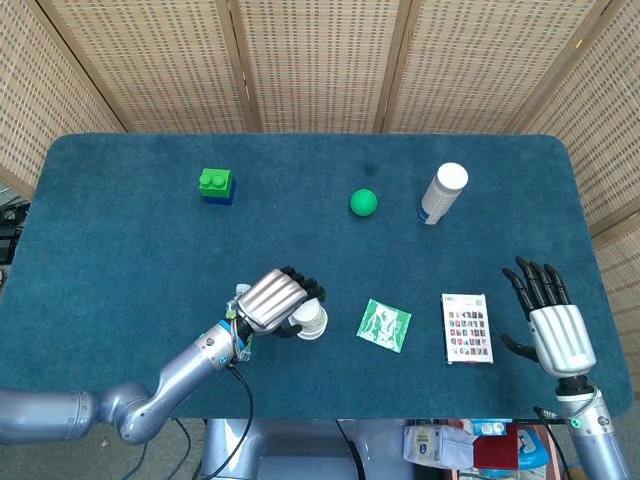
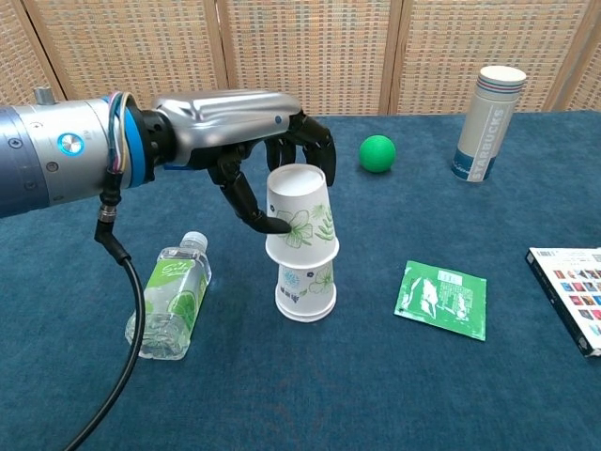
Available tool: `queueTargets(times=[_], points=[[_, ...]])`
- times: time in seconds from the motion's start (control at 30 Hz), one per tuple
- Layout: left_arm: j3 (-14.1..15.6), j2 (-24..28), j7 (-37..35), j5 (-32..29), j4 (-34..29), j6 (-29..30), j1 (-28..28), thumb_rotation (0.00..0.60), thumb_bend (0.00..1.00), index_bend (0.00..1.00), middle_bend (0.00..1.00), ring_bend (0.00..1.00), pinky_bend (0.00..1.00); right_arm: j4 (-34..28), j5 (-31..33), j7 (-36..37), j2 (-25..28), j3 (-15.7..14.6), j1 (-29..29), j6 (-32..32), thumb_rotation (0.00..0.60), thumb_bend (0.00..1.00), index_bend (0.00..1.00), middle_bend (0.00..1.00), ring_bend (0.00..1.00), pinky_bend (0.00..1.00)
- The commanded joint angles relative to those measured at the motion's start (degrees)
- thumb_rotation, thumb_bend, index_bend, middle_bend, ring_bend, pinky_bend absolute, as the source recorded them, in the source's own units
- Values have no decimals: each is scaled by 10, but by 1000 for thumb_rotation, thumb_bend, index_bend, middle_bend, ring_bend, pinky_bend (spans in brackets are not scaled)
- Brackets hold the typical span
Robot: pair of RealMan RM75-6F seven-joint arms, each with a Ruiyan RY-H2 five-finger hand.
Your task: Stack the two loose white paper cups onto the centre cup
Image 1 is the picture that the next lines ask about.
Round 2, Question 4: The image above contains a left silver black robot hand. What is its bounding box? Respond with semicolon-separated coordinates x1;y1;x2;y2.
234;265;327;340

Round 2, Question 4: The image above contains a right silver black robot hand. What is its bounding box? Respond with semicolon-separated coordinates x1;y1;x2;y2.
499;256;598;380

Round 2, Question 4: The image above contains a green leaf print paper cup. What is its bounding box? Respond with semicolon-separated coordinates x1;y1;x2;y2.
289;300;327;335

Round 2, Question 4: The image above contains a silver blue robot base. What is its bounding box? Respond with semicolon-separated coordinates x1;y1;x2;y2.
199;418;416;480

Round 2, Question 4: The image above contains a clear green label water bottle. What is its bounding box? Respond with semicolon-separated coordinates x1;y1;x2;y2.
224;283;257;362

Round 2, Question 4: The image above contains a blue carpet table mat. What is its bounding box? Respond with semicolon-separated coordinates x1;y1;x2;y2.
0;132;632;420

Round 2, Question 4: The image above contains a white picture grid card box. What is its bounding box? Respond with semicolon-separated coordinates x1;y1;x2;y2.
441;292;495;365

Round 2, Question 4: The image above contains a blue toy building brick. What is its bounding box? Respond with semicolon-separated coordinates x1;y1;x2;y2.
202;180;237;207

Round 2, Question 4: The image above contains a blue white small box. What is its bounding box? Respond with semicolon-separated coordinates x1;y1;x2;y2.
471;419;507;437

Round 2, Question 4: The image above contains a blue plastic stool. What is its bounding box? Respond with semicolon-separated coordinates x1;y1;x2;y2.
517;425;552;471

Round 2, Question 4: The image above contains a green white sachet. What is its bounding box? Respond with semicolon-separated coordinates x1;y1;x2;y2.
355;297;413;354

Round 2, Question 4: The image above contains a red box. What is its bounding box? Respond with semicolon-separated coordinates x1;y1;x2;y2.
472;424;521;471

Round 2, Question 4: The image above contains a green toy building brick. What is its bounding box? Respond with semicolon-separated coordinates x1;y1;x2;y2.
198;168;235;198

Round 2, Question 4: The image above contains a green ball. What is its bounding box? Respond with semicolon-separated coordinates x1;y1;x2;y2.
349;188;379;218

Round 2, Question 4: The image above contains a white plastic bag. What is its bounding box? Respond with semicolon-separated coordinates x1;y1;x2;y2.
403;423;476;471

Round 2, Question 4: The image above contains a tall white plastic bottle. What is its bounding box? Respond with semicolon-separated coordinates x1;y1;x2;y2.
417;162;470;226

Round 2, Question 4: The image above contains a woven rattan folding screen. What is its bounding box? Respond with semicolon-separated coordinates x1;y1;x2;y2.
0;0;640;346

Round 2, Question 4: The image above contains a black floor equipment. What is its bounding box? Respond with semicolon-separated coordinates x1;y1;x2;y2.
0;197;31;266

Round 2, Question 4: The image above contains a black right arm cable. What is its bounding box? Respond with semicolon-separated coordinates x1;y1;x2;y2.
532;406;576;480

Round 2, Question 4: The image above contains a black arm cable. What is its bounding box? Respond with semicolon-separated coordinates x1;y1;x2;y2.
199;360;255;480
532;406;576;480

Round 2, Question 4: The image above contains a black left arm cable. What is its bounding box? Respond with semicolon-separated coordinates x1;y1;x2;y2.
199;360;255;480

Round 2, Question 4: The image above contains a thin black floor cable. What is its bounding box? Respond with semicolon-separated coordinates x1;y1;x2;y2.
172;418;194;467

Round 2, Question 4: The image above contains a blue floor cable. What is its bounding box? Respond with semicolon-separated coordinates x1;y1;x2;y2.
133;442;153;480

